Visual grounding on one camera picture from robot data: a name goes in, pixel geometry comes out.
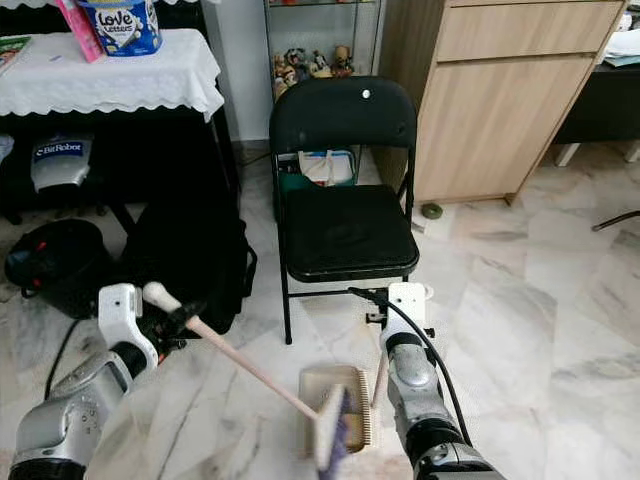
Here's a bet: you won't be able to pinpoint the wooden broom with purple bristles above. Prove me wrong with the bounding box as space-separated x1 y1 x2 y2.
142 282 356 478

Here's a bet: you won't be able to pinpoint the black backpack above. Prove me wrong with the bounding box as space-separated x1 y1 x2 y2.
110 195 258 321

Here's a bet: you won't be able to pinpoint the white bag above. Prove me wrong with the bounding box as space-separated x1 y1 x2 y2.
295 148 358 188

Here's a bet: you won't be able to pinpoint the green box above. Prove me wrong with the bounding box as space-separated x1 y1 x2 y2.
278 162 306 193

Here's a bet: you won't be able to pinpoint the grey case with blue label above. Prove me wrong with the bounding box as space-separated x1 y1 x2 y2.
30 135 94 193

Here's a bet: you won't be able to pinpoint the black folding chair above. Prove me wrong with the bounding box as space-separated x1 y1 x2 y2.
268 76 421 346

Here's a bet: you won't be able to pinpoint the light wooden cabinet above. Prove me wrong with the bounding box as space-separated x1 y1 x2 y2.
372 0 631 206

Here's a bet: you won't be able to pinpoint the white lace tablecloth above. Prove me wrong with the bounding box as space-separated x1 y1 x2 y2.
0 28 226 121

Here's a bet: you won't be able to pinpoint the small plush toy figurines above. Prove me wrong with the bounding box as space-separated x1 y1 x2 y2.
272 45 356 101

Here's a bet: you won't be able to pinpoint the dark thin rod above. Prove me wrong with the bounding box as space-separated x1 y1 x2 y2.
592 210 640 233

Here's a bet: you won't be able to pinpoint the glass display cabinet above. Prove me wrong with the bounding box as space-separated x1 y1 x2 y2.
260 0 386 101

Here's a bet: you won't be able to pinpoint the blue love letters tin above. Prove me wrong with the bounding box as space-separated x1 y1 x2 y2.
75 0 163 57

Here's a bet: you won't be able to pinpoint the pink box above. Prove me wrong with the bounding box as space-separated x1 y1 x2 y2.
57 0 106 63

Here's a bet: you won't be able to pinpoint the black desk with white legs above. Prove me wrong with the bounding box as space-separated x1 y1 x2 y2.
550 60 640 166

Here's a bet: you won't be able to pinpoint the green magazine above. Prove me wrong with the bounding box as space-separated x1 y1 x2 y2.
0 35 33 69

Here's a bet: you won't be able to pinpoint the white paper stack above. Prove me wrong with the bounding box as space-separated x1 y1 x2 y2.
600 28 640 69

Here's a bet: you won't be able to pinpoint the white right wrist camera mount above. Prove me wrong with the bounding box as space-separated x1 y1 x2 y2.
385 282 429 341

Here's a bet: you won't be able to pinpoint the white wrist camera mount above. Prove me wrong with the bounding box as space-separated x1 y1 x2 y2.
385 282 429 341
98 283 146 349

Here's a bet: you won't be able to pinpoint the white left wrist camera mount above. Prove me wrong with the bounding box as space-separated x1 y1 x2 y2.
98 283 146 349

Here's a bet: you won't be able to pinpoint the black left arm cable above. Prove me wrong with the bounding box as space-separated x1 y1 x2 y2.
45 318 96 379

